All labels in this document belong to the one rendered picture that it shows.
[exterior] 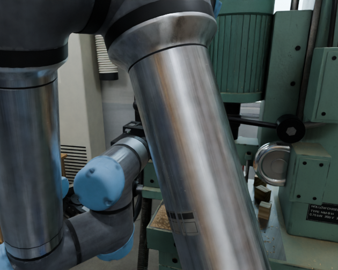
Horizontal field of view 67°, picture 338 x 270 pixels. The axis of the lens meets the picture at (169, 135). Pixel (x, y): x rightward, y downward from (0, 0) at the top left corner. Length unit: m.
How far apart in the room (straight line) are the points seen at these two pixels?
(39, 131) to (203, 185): 0.17
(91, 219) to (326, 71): 0.52
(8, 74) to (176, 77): 0.13
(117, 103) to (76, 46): 0.58
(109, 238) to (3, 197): 0.20
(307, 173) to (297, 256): 0.24
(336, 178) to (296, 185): 0.14
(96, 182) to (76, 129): 1.85
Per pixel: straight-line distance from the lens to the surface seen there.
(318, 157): 0.63
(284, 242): 0.81
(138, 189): 0.95
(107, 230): 0.46
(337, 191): 0.78
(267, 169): 0.70
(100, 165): 0.41
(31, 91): 0.26
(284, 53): 0.71
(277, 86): 0.71
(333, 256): 0.82
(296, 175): 0.64
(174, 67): 0.23
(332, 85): 0.61
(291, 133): 0.64
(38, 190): 0.33
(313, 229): 0.83
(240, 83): 0.70
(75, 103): 2.18
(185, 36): 0.24
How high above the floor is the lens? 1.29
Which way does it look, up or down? 18 degrees down
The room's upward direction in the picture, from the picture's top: straight up
